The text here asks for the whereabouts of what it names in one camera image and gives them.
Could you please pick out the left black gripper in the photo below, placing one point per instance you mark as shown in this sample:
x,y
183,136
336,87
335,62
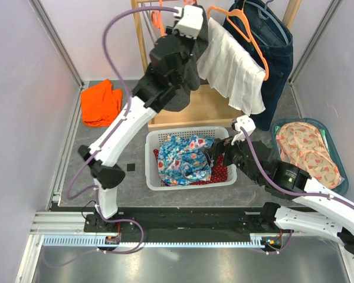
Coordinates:
x,y
190,41

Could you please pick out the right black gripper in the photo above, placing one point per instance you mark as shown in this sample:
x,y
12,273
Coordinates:
x,y
223,145

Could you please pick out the red polka dot skirt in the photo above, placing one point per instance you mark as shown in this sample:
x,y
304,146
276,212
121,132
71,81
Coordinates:
x,y
219,173

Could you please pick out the blue floral skirt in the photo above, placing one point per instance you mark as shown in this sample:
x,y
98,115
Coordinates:
x,y
182,161

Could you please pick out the orange hanger of floral skirt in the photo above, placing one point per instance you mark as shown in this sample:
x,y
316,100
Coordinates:
x,y
157,22

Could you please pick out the grey dotted skirt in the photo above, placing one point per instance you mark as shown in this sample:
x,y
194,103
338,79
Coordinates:
x,y
190,78

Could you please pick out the orange hanger of grey skirt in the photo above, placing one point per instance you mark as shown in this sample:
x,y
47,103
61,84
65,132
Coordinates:
x,y
189,2

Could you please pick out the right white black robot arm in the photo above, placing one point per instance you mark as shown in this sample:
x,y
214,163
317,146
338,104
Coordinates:
x,y
332,215

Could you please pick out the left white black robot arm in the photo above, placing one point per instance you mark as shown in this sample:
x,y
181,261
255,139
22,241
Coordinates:
x,y
166,85

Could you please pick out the white pleated skirt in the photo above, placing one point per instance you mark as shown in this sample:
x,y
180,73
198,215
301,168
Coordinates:
x,y
232,71

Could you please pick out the orange hanger on denim skirt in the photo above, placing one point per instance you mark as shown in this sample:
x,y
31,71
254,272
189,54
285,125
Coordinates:
x,y
239,14

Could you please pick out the orange hanger of white skirt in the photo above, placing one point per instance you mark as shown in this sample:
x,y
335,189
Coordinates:
x,y
255,45

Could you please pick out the dark blue denim skirt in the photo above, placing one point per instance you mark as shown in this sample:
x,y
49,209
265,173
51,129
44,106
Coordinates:
x,y
280,62

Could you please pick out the blue-grey hanger of denim skirt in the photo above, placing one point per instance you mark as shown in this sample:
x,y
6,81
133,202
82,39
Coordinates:
x,y
266,25

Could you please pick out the wooden clothes rack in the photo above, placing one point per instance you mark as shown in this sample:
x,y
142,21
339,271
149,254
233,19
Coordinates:
x,y
207,107

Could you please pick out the white plastic laundry basket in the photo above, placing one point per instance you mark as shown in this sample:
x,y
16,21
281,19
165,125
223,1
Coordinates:
x,y
154,141

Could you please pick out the small black square marker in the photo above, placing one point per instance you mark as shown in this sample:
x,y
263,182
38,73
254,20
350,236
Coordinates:
x,y
130,167

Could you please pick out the peach floral garment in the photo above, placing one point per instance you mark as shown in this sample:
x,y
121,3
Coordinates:
x,y
301,144

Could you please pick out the orange cloth on floor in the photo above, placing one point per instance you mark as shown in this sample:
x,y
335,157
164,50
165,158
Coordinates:
x,y
100,104

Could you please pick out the teal plastic basin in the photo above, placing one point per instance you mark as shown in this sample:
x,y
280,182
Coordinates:
x,y
342,188

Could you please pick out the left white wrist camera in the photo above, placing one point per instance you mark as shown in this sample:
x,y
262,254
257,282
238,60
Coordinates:
x,y
189,19

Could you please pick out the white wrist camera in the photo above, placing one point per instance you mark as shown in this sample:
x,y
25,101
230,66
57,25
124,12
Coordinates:
x,y
189,19
241,125

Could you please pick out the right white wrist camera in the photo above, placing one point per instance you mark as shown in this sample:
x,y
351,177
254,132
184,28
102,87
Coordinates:
x,y
241,125

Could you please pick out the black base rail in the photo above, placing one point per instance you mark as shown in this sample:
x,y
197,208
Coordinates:
x,y
187,224

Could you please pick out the slotted grey cable duct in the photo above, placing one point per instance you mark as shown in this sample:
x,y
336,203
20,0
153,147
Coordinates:
x,y
96,241

